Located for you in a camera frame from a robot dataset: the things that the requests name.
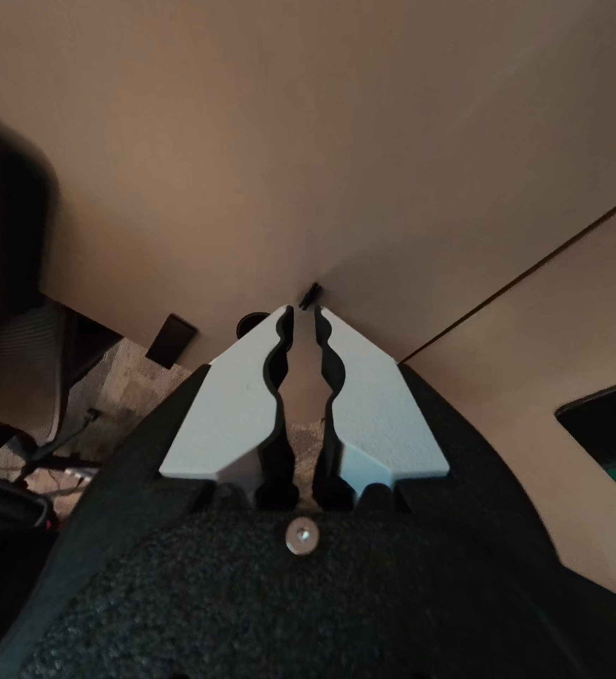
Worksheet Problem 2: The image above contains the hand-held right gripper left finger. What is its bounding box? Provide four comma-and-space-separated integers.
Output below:
157, 305, 295, 484

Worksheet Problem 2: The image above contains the black mesh office chair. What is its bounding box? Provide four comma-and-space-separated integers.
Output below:
0, 101, 72, 443

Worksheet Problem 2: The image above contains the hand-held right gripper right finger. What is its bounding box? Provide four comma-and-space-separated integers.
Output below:
314, 307, 452, 500

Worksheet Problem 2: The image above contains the grey desk control panel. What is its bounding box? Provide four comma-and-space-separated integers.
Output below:
145, 314, 199, 370

